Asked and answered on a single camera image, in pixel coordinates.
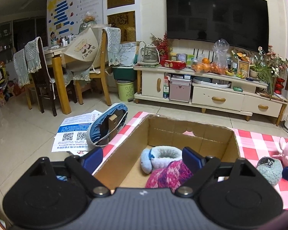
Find red white checkered tablecloth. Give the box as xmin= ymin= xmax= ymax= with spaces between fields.
xmin=102 ymin=111 xmax=288 ymax=213

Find white oval tray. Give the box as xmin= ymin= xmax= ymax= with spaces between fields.
xmin=192 ymin=76 xmax=231 ymax=88

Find wooden chair with lace cover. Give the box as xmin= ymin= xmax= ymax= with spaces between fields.
xmin=73 ymin=27 xmax=122 ymax=106

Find printed paper sheets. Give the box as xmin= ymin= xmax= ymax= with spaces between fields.
xmin=51 ymin=109 xmax=104 ymax=158

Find dark green storage bin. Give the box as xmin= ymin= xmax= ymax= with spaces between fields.
xmin=112 ymin=66 xmax=137 ymax=81

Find pile of oranges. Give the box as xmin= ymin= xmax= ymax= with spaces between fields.
xmin=191 ymin=57 xmax=228 ymax=75

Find printed sheet in plastic sleeve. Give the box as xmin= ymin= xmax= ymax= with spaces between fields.
xmin=120 ymin=42 xmax=139 ymax=67

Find green glass bottle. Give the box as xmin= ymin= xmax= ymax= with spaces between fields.
xmin=231 ymin=52 xmax=239 ymax=71

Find light green trash bin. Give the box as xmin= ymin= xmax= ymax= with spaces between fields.
xmin=117 ymin=80 xmax=136 ymax=102

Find red berry branches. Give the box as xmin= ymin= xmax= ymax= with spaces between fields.
xmin=150 ymin=31 xmax=173 ymax=63

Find light blue fluffy sock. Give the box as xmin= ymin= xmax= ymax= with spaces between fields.
xmin=140 ymin=145 xmax=183 ymax=174

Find red flat box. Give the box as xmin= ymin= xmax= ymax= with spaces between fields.
xmin=159 ymin=60 xmax=187 ymax=70

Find pile of packaged goods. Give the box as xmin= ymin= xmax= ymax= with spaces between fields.
xmin=0 ymin=61 xmax=15 ymax=115

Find grey-green knitted pouch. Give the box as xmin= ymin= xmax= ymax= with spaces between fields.
xmin=257 ymin=157 xmax=283 ymax=186

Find glass electric kettle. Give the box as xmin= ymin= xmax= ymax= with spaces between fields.
xmin=137 ymin=43 xmax=160 ymax=66

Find beige printed tote bag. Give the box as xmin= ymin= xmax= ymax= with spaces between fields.
xmin=63 ymin=26 xmax=104 ymax=72

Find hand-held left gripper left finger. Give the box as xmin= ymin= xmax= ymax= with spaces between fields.
xmin=29 ymin=147 xmax=110 ymax=197

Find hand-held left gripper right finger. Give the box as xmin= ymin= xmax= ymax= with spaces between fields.
xmin=174 ymin=147 xmax=259 ymax=196

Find cream television cabinet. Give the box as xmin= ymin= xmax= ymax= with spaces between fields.
xmin=133 ymin=63 xmax=288 ymax=126

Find clear plastic bag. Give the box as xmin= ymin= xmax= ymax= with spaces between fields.
xmin=212 ymin=38 xmax=230 ymax=74

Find wall poster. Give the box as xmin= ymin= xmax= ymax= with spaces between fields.
xmin=46 ymin=0 xmax=104 ymax=42

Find dark chair with lace cover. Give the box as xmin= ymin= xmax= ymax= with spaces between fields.
xmin=13 ymin=37 xmax=57 ymax=117

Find gold picture frame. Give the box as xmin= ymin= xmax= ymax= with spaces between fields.
xmin=237 ymin=60 xmax=250 ymax=74

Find wooden dining table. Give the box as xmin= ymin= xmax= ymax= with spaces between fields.
xmin=42 ymin=46 xmax=74 ymax=116

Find pink metal case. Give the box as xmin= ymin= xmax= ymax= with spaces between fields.
xmin=169 ymin=76 xmax=192 ymax=102

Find potted spider plant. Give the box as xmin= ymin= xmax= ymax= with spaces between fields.
xmin=249 ymin=62 xmax=276 ymax=99

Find cardboard box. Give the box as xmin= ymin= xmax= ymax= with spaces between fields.
xmin=92 ymin=113 xmax=241 ymax=195

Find pink purple knitted hat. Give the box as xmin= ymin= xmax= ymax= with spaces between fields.
xmin=145 ymin=160 xmax=194 ymax=189

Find artificial flower bouquet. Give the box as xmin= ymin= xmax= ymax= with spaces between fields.
xmin=258 ymin=45 xmax=288 ymax=77

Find red lantern ornament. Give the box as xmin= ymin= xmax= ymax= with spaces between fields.
xmin=274 ymin=77 xmax=285 ymax=94

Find black television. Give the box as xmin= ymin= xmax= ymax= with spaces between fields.
xmin=165 ymin=0 xmax=269 ymax=52

